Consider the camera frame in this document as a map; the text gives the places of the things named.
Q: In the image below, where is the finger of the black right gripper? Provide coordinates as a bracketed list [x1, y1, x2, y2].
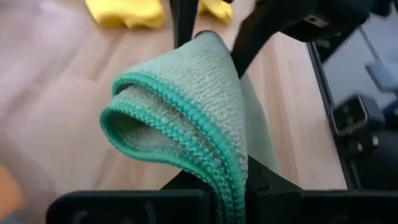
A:
[170, 0, 199, 49]
[230, 1, 280, 78]

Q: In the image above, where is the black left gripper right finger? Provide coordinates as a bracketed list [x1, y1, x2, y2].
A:
[247, 157, 302, 224]

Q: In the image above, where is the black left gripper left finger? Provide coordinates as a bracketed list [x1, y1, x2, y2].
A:
[161, 170, 220, 224]

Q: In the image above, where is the green microfiber towel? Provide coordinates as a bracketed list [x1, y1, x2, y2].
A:
[99, 30, 284, 224]

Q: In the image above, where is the orange microfiber towel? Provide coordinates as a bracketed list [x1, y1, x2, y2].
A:
[0, 164, 24, 218]

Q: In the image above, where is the white paper on floor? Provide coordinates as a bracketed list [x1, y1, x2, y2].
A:
[365, 60, 398, 93]

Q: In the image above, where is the black aluminium table frame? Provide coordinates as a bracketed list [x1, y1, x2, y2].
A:
[306, 40, 361, 190]

